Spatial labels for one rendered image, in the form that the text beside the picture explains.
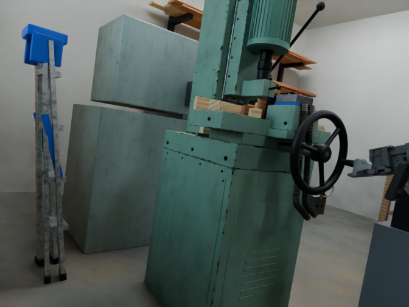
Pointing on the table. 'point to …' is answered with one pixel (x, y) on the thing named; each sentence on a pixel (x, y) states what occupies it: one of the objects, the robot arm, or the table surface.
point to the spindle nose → (265, 64)
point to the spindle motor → (271, 26)
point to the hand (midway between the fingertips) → (352, 176)
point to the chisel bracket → (257, 89)
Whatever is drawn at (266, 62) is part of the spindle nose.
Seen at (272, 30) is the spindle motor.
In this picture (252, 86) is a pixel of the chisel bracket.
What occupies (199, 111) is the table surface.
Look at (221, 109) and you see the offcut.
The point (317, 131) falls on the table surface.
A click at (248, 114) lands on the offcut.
